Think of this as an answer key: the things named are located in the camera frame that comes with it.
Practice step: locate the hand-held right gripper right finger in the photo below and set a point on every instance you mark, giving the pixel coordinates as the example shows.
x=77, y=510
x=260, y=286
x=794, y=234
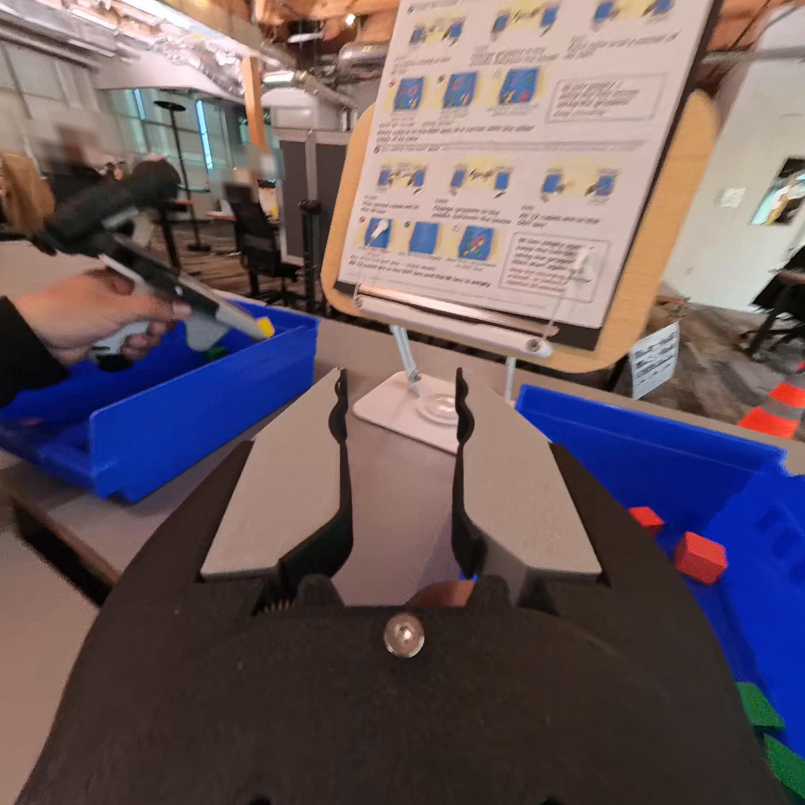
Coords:
x=522, y=503

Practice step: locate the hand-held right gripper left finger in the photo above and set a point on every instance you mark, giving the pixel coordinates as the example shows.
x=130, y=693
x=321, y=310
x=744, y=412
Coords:
x=283, y=497

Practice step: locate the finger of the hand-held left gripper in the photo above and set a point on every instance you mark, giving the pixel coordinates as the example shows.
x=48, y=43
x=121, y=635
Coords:
x=201, y=330

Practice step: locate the green cube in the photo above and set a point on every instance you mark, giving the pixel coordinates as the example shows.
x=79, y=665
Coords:
x=217, y=353
x=786, y=764
x=758, y=704

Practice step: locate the yellow cube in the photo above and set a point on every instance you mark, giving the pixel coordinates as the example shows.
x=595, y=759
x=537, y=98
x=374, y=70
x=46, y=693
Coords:
x=266, y=327

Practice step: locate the blue plastic bin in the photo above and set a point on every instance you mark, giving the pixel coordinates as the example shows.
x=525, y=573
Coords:
x=629, y=453
x=188, y=427

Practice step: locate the red cube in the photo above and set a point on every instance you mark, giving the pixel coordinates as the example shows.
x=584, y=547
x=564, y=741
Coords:
x=646, y=519
x=698, y=556

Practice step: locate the person's left hand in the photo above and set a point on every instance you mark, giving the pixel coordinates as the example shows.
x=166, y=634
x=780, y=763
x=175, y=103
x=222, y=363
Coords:
x=82, y=308

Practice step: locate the black office chair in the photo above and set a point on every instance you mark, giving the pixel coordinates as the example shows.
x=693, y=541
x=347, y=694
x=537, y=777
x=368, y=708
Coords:
x=261, y=239

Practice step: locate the black floor lamp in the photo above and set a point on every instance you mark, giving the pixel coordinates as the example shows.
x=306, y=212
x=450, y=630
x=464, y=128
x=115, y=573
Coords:
x=170, y=105

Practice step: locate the grey partition panel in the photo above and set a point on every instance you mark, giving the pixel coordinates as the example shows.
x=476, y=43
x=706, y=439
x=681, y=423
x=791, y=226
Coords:
x=292, y=188

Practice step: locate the laminated picture sheet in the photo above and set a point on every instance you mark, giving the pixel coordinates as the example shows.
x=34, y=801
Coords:
x=654, y=358

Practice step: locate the orange traffic cone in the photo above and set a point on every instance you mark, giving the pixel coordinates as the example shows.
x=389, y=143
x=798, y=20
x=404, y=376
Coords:
x=770, y=421

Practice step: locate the wooden document stand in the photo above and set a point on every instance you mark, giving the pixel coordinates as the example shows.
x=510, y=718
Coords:
x=679, y=251

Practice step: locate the white instruction sheet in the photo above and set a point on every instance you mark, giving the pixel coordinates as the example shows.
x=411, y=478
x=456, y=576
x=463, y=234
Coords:
x=503, y=157

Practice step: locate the black support post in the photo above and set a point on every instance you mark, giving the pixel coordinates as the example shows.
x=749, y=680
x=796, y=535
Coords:
x=309, y=251

